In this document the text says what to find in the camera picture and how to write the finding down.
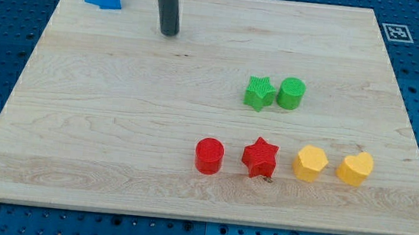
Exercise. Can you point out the yellow heart block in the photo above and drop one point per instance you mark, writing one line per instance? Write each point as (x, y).
(354, 169)

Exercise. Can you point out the red cylinder block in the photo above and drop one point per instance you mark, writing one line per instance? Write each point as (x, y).
(209, 156)

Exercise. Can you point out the light wooden board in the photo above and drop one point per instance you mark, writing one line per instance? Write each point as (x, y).
(107, 113)

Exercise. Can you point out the green star block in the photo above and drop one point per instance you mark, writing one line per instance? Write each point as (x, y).
(259, 93)

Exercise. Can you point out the red star block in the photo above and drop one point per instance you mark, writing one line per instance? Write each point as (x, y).
(259, 158)

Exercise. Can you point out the green cylinder block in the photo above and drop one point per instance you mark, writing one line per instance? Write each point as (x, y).
(290, 93)

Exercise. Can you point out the yellow hexagon block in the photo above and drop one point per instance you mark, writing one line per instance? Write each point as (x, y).
(309, 163)

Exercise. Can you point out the white fiducial marker tag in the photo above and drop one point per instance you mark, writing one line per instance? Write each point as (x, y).
(397, 33)

